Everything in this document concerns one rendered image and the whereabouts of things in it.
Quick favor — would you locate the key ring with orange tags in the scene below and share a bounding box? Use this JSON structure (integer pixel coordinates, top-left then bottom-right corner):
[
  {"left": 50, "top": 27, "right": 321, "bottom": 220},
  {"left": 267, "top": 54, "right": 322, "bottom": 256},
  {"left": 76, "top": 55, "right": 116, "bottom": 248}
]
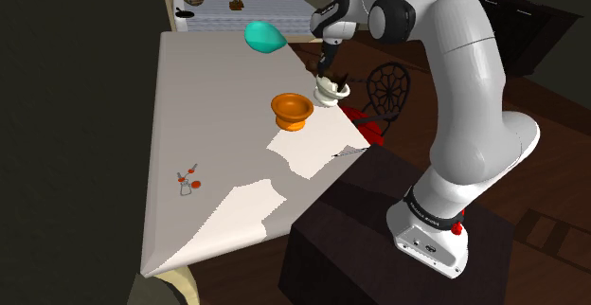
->
[{"left": 176, "top": 162, "right": 203, "bottom": 198}]

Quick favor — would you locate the dark wooden dresser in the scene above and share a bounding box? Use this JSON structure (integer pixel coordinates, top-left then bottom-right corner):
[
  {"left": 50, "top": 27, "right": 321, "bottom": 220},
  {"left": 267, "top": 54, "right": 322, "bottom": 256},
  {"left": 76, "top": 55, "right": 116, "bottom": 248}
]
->
[{"left": 429, "top": 0, "right": 583, "bottom": 80}]

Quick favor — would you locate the white cup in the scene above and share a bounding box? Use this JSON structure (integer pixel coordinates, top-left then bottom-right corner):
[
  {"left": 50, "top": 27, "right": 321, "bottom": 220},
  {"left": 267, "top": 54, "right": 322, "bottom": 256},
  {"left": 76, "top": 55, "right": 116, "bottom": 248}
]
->
[{"left": 313, "top": 74, "right": 351, "bottom": 109}]

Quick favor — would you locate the teal rounded object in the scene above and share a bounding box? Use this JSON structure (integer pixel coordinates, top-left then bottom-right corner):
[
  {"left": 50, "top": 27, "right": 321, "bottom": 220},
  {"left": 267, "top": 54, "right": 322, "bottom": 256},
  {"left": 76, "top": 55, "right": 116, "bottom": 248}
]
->
[{"left": 243, "top": 20, "right": 288, "bottom": 55}]

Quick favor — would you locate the dark pen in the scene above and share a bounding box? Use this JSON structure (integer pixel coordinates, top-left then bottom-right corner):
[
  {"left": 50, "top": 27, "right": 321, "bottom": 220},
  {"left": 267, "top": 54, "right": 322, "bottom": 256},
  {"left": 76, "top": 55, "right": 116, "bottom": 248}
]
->
[{"left": 331, "top": 147, "right": 370, "bottom": 159}]

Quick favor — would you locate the orange bowl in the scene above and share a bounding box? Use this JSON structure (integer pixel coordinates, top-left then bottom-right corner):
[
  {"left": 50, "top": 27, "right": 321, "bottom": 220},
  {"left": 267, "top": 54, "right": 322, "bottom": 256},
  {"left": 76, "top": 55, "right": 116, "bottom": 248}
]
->
[{"left": 270, "top": 92, "right": 315, "bottom": 133}]

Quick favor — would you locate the black chair with red seat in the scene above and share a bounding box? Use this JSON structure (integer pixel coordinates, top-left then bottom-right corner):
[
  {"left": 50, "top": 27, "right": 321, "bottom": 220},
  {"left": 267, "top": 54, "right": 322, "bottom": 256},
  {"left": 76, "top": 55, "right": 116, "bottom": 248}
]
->
[{"left": 339, "top": 61, "right": 413, "bottom": 148}]

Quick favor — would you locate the dark robot stand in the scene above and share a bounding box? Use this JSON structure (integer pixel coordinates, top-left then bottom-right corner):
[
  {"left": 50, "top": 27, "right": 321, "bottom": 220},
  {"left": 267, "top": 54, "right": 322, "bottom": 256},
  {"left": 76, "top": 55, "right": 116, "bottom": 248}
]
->
[{"left": 277, "top": 144, "right": 516, "bottom": 305}]

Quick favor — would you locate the white table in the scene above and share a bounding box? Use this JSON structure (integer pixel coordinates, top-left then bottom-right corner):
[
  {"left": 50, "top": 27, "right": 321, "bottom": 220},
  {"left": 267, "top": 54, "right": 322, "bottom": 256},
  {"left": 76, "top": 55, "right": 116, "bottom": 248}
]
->
[{"left": 139, "top": 30, "right": 371, "bottom": 305}]

